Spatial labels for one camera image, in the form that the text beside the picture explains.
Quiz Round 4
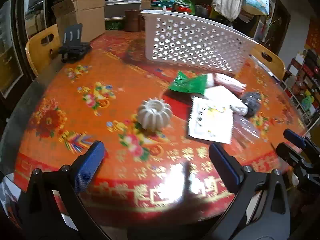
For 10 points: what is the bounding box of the dark knitted soft item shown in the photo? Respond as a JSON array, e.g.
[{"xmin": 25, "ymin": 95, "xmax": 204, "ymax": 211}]
[{"xmin": 241, "ymin": 92, "xmax": 261, "ymax": 119}]

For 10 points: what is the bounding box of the white printed paper packet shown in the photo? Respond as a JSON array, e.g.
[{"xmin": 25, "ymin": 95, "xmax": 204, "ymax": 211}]
[{"xmin": 188, "ymin": 97, "xmax": 233, "ymax": 145}]

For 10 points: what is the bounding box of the green plastic packet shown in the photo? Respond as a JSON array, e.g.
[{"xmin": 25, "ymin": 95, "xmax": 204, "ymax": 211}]
[{"xmin": 169, "ymin": 71, "xmax": 207, "ymax": 94}]

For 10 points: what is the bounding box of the white cloth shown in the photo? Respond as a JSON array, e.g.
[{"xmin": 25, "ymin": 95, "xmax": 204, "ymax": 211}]
[{"xmin": 191, "ymin": 86, "xmax": 248, "ymax": 116}]

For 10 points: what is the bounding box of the clear plastic wrapper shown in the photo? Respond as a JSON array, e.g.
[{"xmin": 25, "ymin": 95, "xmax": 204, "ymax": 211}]
[{"xmin": 233, "ymin": 114, "xmax": 260, "ymax": 148}]

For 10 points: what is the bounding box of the shelf with boxes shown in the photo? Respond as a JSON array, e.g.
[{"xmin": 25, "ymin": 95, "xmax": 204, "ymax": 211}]
[{"xmin": 281, "ymin": 49, "xmax": 319, "ymax": 129}]

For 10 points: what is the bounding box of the right wooden chair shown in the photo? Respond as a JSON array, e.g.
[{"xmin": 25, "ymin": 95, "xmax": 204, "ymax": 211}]
[{"xmin": 251, "ymin": 43, "xmax": 285, "ymax": 81}]

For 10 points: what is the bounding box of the wooden chair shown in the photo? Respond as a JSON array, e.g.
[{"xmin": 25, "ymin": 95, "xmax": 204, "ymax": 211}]
[
  {"xmin": 251, "ymin": 43, "xmax": 285, "ymax": 81},
  {"xmin": 25, "ymin": 24, "xmax": 61, "ymax": 77}
]

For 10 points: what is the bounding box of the red floral tablecloth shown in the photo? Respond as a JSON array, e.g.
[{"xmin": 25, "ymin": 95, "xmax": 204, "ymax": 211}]
[{"xmin": 13, "ymin": 29, "xmax": 308, "ymax": 221}]

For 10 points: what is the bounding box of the white ribbed pumpkin ornament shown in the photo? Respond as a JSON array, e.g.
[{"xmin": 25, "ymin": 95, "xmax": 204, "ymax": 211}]
[{"xmin": 137, "ymin": 98, "xmax": 172, "ymax": 132}]

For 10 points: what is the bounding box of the black phone stand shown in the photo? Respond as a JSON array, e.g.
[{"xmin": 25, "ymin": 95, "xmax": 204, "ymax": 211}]
[{"xmin": 58, "ymin": 23, "xmax": 91, "ymax": 63}]

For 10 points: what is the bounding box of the left wooden chair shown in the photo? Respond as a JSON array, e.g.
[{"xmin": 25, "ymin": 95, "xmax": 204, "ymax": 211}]
[{"xmin": 25, "ymin": 24, "xmax": 61, "ymax": 77}]

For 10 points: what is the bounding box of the white perforated plastic basket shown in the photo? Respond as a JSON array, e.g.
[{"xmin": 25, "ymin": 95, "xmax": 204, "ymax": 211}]
[{"xmin": 141, "ymin": 10, "xmax": 257, "ymax": 75}]

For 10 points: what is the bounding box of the brown cardboard box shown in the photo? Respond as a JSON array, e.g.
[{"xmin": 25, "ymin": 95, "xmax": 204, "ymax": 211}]
[{"xmin": 52, "ymin": 0, "xmax": 105, "ymax": 42}]

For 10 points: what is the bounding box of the brown ceramic cup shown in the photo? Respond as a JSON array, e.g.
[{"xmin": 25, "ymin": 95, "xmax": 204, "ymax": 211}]
[{"xmin": 124, "ymin": 10, "xmax": 139, "ymax": 32}]

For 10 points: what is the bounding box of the red wall banner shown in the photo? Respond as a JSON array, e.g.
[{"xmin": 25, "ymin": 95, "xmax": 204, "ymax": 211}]
[{"xmin": 305, "ymin": 18, "xmax": 320, "ymax": 55}]

